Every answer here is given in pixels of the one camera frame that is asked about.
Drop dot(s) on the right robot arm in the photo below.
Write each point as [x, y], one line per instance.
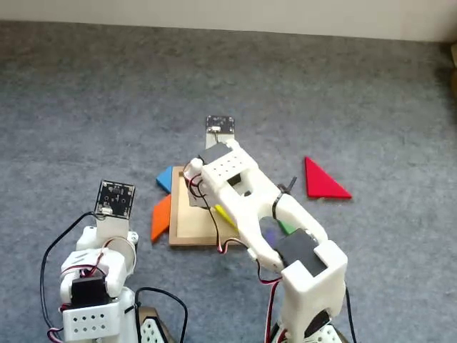
[307, 271]

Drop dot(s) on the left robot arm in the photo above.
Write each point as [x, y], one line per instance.
[96, 286]

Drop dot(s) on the yellow tangram piece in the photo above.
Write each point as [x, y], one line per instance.
[225, 215]

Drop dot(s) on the square wooden tray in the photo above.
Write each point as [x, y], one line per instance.
[191, 223]

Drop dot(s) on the blue tangram piece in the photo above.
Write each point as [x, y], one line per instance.
[165, 179]

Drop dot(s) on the purple tangram piece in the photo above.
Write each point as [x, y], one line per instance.
[270, 236]

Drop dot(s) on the green tangram piece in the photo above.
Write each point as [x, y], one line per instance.
[286, 227]

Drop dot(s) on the orange tangram piece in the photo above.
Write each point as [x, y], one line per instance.
[160, 218]

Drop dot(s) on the red triangle tangram piece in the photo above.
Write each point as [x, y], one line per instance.
[319, 180]

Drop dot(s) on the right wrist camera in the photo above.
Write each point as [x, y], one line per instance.
[220, 125]

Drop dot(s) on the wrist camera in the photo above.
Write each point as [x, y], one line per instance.
[220, 125]
[116, 198]

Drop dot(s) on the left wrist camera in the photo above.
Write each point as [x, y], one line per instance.
[116, 198]

